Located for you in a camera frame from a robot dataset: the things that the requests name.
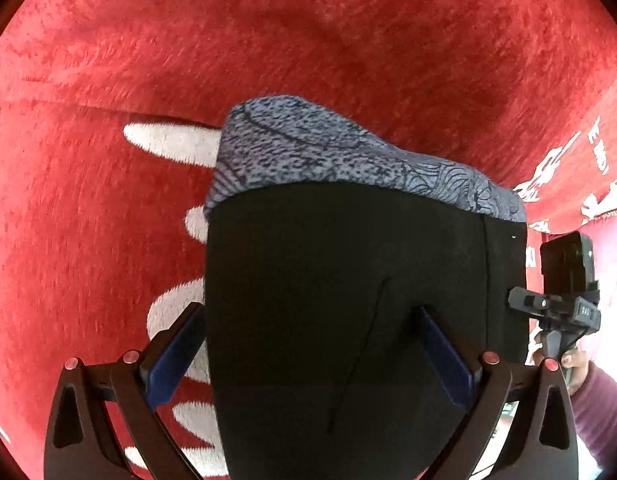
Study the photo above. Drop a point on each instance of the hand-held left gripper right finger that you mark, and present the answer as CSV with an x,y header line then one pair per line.
x,y
448,360

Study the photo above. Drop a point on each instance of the black pants with patterned waistband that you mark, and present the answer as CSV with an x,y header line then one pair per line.
x,y
348,270

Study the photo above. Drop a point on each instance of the red blanket with white print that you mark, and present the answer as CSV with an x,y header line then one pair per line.
x,y
338,35

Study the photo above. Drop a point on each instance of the person's right hand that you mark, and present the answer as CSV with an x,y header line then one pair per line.
x,y
578,365

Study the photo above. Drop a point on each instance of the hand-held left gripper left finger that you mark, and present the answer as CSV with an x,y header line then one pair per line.
x,y
176,360

